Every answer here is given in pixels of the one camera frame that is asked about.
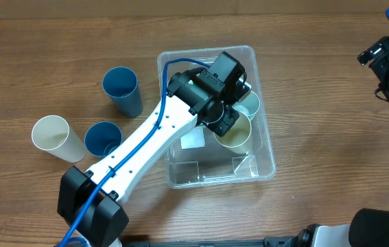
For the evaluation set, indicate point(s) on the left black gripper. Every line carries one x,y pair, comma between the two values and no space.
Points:
223,121

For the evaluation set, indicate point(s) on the tall cream cup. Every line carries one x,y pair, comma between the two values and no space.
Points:
239,138
54,135

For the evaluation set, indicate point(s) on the small grey cup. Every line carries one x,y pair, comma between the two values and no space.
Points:
249,106

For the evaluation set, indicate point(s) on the tall dark blue cup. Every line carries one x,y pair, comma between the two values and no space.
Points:
102,138
121,85

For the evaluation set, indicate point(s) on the tall cream cup front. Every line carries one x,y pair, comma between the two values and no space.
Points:
54,135

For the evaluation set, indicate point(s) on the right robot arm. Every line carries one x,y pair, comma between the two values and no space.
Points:
369,227

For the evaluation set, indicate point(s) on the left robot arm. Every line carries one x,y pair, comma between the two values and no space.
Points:
91,201

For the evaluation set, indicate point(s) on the white label in bin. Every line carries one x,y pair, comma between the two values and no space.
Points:
193,139

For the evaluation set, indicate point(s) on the clear plastic storage bin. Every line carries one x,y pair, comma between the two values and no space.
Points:
214,164

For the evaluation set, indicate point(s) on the tall dark blue cup front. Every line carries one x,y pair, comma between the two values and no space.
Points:
102,138

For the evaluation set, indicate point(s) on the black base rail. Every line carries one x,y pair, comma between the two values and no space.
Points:
266,242

